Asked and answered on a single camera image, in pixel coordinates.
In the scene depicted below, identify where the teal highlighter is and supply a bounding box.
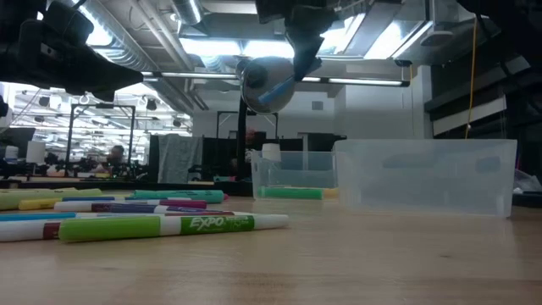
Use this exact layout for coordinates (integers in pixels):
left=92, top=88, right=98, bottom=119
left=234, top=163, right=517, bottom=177
left=132, top=189, right=225, bottom=205

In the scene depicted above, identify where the white ceiling device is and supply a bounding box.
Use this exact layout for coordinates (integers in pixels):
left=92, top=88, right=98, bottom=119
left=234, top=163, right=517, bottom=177
left=418, top=29, right=455, bottom=47

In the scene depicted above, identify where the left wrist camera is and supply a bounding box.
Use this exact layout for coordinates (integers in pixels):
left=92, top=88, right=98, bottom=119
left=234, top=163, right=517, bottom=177
left=44, top=2, right=95, bottom=44

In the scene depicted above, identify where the clear plastic bin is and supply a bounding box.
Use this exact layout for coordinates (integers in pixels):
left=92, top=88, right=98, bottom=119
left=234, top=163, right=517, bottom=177
left=333, top=138, right=518, bottom=219
left=251, top=150, right=340, bottom=201

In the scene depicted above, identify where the maroon dry-erase marker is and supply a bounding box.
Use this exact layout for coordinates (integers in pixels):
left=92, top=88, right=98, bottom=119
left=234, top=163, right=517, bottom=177
left=0, top=219, right=61, bottom=243

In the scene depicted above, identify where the long LED light bar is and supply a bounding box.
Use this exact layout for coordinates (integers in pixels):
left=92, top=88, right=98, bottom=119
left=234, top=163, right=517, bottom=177
left=141, top=70, right=411, bottom=88

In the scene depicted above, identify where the small white container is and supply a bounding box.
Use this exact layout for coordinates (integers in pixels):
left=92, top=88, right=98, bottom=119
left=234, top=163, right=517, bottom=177
left=261, top=142, right=282, bottom=164

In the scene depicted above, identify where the black computer monitor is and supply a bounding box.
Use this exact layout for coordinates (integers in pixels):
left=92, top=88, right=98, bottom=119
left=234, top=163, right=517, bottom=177
left=0, top=126, right=37, bottom=148

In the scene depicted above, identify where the black office partition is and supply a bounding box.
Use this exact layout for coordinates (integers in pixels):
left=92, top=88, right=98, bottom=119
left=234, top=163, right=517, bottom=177
left=202, top=131, right=348, bottom=183

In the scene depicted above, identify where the person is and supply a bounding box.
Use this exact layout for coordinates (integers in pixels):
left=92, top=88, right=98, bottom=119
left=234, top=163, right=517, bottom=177
left=103, top=144, right=127, bottom=167

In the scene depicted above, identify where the silver air duct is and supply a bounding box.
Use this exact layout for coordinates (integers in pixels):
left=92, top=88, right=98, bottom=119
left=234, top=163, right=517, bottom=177
left=171, top=0, right=204, bottom=25

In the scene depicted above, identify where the black metal rack frame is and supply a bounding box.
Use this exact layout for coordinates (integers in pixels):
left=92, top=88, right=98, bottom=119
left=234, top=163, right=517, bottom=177
left=66, top=103, right=136, bottom=173

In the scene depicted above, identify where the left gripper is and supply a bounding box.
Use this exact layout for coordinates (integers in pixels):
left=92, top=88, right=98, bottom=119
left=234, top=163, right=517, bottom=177
left=0, top=19, right=144, bottom=103

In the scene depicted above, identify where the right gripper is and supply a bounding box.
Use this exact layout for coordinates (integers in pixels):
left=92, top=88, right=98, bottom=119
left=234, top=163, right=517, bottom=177
left=256, top=0, right=340, bottom=82

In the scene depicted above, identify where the white box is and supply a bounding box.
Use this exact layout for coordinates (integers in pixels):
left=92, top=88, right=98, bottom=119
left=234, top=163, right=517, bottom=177
left=25, top=140, right=47, bottom=164

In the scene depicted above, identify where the clear plastic bag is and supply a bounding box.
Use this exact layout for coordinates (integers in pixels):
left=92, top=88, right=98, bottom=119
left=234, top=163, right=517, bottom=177
left=513, top=169, right=542, bottom=195

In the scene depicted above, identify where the grey fabric partition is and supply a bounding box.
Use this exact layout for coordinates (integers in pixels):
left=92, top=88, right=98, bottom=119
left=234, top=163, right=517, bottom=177
left=157, top=134, right=205, bottom=185

